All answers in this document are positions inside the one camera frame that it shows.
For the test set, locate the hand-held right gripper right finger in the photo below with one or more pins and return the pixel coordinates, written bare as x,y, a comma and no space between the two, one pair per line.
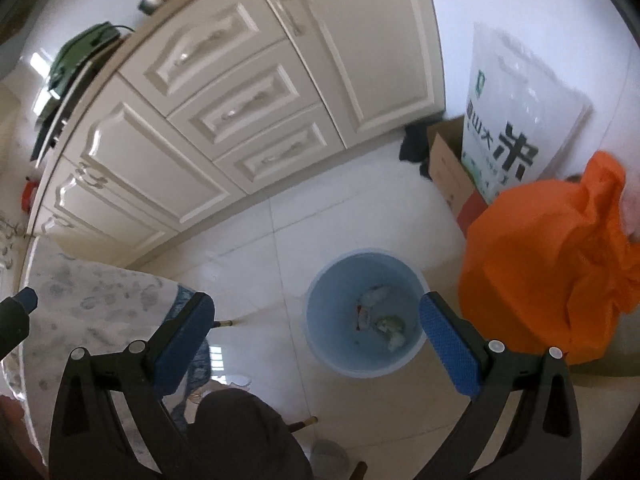
447,345

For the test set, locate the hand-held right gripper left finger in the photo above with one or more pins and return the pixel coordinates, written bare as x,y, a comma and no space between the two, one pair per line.
182,340

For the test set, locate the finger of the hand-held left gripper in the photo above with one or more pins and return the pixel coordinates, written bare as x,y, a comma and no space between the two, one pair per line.
15,315

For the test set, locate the blue plastic bin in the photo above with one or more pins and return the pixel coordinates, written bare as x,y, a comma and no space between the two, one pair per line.
325,330

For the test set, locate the crumpled grey paper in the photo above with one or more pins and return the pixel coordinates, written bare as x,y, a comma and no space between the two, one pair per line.
391,330

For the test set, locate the hanging utensil rack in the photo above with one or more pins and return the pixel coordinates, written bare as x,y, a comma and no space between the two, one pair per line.
7,240

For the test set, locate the crumpled white wrapper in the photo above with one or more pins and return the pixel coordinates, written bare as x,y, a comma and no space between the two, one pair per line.
376,296

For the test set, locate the orange fabric bag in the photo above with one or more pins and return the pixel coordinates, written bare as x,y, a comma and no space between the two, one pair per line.
530,270

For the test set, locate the dark cushioned stool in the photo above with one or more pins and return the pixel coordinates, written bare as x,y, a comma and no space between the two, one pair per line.
240,440

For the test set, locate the red bowl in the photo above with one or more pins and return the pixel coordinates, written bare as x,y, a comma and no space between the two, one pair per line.
28,195

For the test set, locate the grey rounded object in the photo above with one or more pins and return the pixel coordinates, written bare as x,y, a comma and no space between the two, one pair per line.
330,457

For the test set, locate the brown cardboard box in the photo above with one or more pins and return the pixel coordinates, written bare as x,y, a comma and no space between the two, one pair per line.
450,175

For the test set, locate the cream kitchen cabinet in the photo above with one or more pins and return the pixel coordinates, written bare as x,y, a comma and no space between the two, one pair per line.
150,160

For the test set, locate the black gas stove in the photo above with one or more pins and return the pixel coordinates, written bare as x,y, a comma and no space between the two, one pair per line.
55,120

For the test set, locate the dark cloth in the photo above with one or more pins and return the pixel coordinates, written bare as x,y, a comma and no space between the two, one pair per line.
412,147

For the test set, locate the white rice sack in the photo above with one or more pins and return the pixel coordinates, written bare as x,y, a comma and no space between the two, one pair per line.
515,110

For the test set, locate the green electric cooker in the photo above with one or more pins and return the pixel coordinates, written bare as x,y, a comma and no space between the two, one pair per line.
80,55

